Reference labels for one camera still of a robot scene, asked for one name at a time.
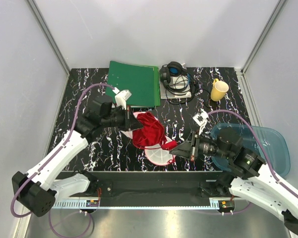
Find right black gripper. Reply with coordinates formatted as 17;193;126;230
169;129;231;160

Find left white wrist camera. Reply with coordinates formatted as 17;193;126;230
113;87;132;109

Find black blue headphones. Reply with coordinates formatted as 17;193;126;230
159;61;197;104

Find grey book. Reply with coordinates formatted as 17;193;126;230
159;65;192;99

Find red bra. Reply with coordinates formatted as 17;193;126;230
132;112;177;164

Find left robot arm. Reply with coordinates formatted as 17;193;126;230
12;90;143;217

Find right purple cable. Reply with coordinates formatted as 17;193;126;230
206;109;298;206

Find green folder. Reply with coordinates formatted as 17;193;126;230
107;60;160;108

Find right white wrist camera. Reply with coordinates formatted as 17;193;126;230
193;110;209;135

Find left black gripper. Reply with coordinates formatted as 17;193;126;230
102;105;144;131

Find yellow mug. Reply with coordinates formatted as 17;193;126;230
211;78;229;102

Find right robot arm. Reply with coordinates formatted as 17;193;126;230
170;127;298;235

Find white pink mesh laundry bag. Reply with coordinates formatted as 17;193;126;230
121;111;177;166

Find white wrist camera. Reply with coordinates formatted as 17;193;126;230
113;87;132;109
193;110;209;135

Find purple cable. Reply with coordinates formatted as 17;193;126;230
206;109;298;206
11;83;119;218

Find white slotted cable duct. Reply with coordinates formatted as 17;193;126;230
52;199;86;209

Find blue transparent plastic bin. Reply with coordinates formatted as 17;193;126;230
211;123;291;178

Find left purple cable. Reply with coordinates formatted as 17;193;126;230
11;83;119;218

